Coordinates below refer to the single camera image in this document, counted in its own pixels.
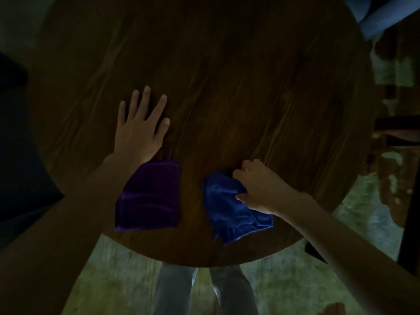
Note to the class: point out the person's left forearm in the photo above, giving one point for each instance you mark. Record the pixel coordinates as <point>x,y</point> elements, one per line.
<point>62,232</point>

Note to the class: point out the person's right thumb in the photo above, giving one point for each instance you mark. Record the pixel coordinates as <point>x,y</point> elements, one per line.
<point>242,198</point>

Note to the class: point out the light blue fabric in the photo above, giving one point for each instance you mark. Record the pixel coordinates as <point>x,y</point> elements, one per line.
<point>384,13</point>

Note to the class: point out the person's left thumb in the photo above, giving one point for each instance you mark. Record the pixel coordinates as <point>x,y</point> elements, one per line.
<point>162,131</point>

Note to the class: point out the dark wooden chair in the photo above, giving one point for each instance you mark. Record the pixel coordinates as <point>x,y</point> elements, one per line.
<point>407,134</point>

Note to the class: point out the person's right hand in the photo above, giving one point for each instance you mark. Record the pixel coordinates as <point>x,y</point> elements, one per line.
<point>265,190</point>

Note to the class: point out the person's right forearm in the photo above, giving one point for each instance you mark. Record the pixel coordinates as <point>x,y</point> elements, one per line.
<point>354,255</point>

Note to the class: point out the person's right leg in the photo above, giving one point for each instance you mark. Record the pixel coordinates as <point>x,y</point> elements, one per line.
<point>234,291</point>

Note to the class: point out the blue cloth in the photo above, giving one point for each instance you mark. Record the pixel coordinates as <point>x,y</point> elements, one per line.
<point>229,213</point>

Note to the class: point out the dark upholstered seat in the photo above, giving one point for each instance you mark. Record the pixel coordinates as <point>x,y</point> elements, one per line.
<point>23,154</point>

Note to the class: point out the person's left hand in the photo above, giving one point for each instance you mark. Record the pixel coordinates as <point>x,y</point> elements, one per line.
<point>136,137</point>

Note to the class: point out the purple cloth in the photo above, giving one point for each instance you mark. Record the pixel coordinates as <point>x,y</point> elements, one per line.
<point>151,200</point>

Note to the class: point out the person's left little finger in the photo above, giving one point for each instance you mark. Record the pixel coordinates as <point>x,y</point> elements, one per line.
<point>121,114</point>

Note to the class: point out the person's left leg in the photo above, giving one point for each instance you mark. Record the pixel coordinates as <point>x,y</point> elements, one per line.
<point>174,290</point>

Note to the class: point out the person's left middle finger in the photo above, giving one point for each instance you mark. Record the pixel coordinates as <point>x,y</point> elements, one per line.
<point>143,103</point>

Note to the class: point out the person's leg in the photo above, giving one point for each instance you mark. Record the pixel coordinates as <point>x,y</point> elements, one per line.
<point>174,290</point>
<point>234,291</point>

